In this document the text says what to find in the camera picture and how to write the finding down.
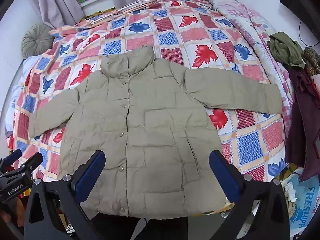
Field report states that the light blue floral sheet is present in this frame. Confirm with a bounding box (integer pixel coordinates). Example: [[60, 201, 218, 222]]
[[5, 55, 38, 133]]

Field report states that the leaf print checked blanket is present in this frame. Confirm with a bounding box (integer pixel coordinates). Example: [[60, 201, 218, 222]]
[[5, 0, 288, 215]]

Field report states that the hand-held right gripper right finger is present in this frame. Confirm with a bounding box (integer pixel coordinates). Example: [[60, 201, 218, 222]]
[[209, 150, 290, 240]]

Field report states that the olive green garment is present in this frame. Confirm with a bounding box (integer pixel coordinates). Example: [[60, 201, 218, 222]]
[[267, 32, 306, 68]]

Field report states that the blue printed bag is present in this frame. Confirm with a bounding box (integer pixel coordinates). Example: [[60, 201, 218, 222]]
[[281, 164, 320, 233]]

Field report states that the striped pillow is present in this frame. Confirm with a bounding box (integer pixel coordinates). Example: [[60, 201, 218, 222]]
[[85, 0, 163, 24]]

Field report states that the khaki puffer jacket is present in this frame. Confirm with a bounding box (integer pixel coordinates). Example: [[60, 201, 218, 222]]
[[28, 45, 280, 219]]

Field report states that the black cable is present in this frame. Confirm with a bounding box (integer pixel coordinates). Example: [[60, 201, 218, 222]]
[[299, 20, 320, 45]]

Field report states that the maroon garment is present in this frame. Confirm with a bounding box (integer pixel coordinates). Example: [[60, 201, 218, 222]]
[[285, 65, 320, 182]]

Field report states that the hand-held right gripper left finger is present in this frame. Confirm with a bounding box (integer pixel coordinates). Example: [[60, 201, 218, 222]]
[[24, 150, 107, 240]]

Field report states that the pink patterned quilt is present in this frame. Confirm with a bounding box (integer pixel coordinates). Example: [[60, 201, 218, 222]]
[[210, 0, 295, 135]]

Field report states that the white crumpled tissue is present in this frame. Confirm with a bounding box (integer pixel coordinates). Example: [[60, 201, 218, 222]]
[[284, 182, 298, 202]]

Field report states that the brown patterned cloth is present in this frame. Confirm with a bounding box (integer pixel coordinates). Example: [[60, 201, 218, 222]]
[[301, 47, 320, 77]]

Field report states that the round green cushion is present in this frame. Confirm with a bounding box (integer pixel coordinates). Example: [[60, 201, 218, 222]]
[[21, 23, 55, 59]]

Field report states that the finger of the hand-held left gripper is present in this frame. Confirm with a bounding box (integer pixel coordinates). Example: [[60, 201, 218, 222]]
[[5, 152, 43, 180], [0, 149, 22, 172]]

